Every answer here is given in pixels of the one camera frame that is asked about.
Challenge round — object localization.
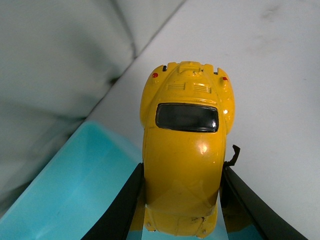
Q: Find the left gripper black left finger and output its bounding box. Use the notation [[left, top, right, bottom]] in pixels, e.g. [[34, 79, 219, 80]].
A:
[[82, 163, 145, 240]]

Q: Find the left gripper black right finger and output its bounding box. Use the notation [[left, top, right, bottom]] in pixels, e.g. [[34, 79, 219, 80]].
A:
[[219, 145, 306, 240]]

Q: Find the yellow beetle toy car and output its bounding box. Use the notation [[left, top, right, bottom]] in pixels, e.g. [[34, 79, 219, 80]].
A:
[[140, 61, 235, 239]]

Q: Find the turquoise plastic bin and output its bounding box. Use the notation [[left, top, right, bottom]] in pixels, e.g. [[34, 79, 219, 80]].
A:
[[0, 120, 263, 240]]

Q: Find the white curtain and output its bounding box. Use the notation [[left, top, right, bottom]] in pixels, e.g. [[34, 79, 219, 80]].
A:
[[0, 0, 183, 215]]

